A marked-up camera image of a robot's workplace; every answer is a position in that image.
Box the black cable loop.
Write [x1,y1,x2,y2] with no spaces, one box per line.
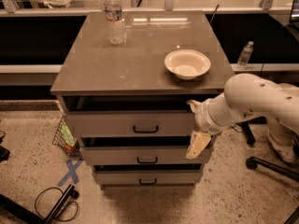
[34,186,80,223]

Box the grey drawer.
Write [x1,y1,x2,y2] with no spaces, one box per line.
[81,146,213,165]
[64,111,194,137]
[93,171,203,186]

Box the grey bottom drawer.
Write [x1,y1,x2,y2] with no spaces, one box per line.
[93,171,203,186]

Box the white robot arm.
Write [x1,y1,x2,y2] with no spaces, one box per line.
[186,73,299,163]

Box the black table leg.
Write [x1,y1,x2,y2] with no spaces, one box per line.
[240,122,256,146]

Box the small water bottle on ledge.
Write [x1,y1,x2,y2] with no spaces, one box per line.
[236,41,254,69]

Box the grey drawer cabinet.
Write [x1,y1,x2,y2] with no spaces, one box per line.
[50,10,235,190]

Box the grey top drawer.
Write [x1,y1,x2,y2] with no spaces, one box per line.
[64,111,194,137]

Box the grey middle drawer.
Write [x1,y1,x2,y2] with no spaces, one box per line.
[81,146,213,165]

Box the blue tape cross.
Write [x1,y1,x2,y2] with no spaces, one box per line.
[57,159,83,187]

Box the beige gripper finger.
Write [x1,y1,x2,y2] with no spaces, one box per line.
[187,100,201,113]

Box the black chair base right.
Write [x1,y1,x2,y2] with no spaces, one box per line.
[246,157,299,224]

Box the clear water bottle on cabinet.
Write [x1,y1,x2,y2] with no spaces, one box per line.
[104,0,125,45]

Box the white bowl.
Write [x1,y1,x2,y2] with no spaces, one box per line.
[164,49,211,80]

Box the wire mesh basket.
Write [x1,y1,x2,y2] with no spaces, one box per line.
[52,119,80,157]

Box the black stand leg left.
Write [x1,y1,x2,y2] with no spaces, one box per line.
[0,185,78,224]

